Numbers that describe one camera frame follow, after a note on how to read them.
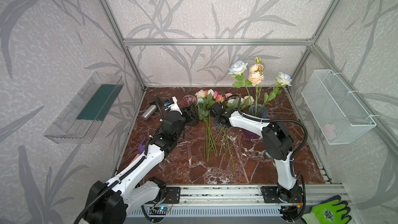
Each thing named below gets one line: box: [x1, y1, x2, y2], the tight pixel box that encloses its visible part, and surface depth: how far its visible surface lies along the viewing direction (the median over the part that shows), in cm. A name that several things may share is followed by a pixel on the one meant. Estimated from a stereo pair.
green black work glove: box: [301, 194, 352, 224], surface depth 69 cm
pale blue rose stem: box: [228, 60, 254, 115], surface depth 72 cm
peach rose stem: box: [248, 57, 265, 116], surface depth 78 cm
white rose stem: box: [256, 72, 293, 116], surface depth 75 cm
